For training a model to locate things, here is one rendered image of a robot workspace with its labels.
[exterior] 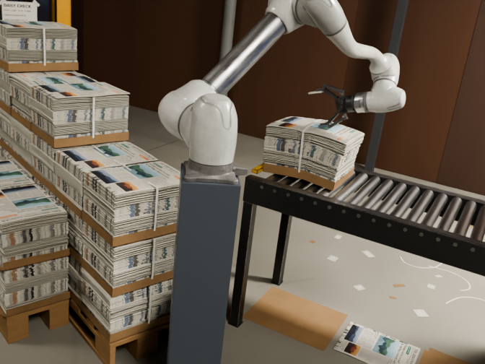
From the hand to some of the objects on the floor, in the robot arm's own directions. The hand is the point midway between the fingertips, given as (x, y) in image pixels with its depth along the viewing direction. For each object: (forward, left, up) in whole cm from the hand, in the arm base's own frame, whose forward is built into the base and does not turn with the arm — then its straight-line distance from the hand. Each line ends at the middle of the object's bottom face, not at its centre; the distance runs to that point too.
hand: (313, 107), depth 251 cm
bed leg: (-10, +26, -112) cm, 116 cm away
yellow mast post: (+126, +137, -112) cm, 217 cm away
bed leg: (+31, -3, -112) cm, 116 cm away
